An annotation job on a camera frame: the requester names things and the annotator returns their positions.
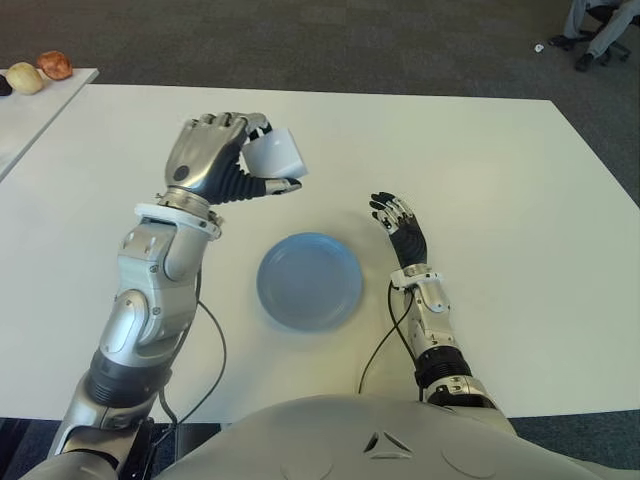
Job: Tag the black office chair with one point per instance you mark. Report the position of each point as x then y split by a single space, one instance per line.
620 47

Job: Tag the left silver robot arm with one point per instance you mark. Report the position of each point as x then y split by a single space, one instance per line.
145 300

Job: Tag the reddish brown bread roll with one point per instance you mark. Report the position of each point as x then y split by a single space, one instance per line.
55 65

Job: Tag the seated person in grey trousers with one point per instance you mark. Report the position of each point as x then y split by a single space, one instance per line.
602 32

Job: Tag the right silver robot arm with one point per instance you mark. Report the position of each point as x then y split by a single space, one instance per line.
437 325

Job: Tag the blue round plate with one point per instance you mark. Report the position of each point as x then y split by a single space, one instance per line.
310 282

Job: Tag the grey robot torso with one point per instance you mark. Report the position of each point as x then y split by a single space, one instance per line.
400 440

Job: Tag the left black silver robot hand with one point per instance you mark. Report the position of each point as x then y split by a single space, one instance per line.
200 155

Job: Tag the pale bread roll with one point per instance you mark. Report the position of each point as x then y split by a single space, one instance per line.
25 77

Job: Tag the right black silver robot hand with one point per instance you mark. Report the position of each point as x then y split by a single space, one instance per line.
409 242

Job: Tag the black round item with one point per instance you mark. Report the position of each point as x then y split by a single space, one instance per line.
4 86

